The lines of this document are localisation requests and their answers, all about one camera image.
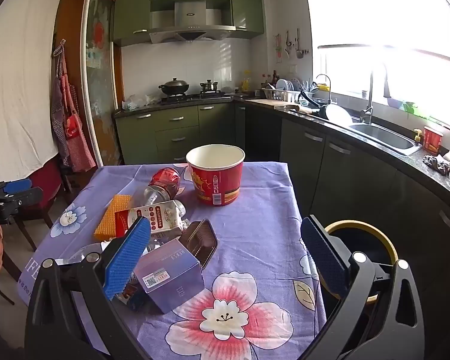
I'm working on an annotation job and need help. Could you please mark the steel sink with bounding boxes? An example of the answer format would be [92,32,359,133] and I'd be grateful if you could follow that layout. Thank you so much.
[347,122,422,156]

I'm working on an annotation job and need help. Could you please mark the thin curved faucet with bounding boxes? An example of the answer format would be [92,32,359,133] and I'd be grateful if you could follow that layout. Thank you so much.
[315,74,332,104]

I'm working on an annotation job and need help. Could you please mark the wooden cutting board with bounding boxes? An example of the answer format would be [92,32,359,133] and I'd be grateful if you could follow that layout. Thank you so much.
[255,98,297,108]

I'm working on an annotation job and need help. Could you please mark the black gas stove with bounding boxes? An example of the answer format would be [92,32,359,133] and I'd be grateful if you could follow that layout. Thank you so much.
[160,91,231,105]

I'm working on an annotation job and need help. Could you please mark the green base cabinets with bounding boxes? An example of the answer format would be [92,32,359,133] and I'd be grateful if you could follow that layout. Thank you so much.
[114,102,246,166]

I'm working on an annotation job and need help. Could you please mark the purple floral tablecloth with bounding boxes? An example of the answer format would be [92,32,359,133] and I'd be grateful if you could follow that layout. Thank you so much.
[17,161,328,360]

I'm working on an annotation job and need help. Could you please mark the white dish rack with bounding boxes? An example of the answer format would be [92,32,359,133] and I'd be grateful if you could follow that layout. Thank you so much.
[264,79,317,103]

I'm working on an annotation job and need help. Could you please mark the hanging kitchen utensils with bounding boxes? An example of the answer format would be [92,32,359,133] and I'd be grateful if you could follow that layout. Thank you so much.
[285,28,310,59]

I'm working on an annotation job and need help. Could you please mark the steel kitchen faucet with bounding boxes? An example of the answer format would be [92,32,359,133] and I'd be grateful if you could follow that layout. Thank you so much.
[360,62,391,124]

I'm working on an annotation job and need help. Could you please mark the steel range hood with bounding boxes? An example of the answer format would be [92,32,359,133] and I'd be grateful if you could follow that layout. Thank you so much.
[149,1,237,44]

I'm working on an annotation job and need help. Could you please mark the white round plate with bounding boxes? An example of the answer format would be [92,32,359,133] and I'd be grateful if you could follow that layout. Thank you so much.
[319,104,353,126]

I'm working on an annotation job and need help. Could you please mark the crushed red soda can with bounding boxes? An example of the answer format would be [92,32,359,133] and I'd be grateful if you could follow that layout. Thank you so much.
[149,167,181,196]

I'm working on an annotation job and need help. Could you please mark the purple cardboard box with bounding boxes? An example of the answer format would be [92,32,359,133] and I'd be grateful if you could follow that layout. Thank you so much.
[133,238,206,315]

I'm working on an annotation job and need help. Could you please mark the black wok with lid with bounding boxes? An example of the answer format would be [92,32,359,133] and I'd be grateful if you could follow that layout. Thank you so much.
[158,77,191,96]

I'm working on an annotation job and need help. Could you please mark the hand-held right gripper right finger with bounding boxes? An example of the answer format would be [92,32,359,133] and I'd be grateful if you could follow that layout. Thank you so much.
[301,215,425,360]

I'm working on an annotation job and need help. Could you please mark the wooden rolling pin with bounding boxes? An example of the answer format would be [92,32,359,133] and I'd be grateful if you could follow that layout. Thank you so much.
[285,105,319,115]

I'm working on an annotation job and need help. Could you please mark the dark crumpled rag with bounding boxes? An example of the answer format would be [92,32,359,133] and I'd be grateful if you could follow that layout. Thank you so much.
[422,154,450,175]

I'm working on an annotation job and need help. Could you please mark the purple checked apron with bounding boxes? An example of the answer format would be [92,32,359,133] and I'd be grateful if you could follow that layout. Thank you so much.
[50,45,71,166]

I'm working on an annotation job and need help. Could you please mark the white hanging cloth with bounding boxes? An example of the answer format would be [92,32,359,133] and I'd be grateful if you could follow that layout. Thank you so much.
[0,0,62,175]

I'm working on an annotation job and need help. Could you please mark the green wall cabinets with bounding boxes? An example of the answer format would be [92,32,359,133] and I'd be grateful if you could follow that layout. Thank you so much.
[112,0,265,47]

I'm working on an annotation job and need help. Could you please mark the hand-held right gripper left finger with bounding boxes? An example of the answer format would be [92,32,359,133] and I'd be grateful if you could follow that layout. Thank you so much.
[24,216,152,360]

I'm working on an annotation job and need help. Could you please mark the dark base cabinets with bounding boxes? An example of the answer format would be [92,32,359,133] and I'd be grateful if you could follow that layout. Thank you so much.
[244,103,450,308]

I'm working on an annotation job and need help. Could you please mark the red paper bucket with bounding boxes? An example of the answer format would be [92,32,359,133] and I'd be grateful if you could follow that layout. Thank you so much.
[185,144,246,207]

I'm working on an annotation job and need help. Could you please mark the red paper cup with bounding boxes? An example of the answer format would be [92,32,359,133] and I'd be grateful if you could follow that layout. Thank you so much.
[423,125,445,154]

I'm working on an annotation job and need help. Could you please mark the frosted glass sliding door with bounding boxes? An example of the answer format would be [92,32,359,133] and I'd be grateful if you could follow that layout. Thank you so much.
[80,0,122,167]

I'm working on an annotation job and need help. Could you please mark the kitchen window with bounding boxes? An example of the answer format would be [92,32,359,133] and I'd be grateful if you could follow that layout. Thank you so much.
[304,0,450,136]

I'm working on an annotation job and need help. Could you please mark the clear plastic bags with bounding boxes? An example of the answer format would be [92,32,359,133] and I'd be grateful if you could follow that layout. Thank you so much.
[122,94,162,111]

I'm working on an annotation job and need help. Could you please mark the dark wooden chair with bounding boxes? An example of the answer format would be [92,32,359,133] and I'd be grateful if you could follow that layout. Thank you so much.
[14,157,66,251]

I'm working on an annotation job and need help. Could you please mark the red checked apron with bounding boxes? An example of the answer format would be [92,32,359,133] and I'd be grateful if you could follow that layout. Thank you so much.
[58,41,97,173]

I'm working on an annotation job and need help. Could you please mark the orange foam net sleeve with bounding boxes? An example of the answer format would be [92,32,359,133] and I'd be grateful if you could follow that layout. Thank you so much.
[93,194,136,242]

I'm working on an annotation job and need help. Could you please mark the yellow rimmed trash bin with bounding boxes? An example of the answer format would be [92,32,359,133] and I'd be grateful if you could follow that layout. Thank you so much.
[320,220,399,304]

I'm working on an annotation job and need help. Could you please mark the clear plastic wrapper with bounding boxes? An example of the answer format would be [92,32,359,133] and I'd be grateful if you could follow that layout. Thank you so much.
[58,243,103,268]

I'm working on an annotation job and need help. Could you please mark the brown plastic tray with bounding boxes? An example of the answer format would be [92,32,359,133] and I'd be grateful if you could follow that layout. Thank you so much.
[178,218,219,269]

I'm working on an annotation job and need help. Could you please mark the white drink carton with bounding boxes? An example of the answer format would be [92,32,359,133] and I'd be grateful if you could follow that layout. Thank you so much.
[114,199,187,241]

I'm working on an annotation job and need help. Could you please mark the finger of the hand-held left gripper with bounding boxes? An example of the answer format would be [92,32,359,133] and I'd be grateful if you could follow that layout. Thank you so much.
[2,187,44,209]
[0,178,33,196]

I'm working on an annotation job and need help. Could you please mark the dark sauce bottles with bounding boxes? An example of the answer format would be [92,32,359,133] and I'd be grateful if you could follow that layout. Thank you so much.
[262,69,280,89]

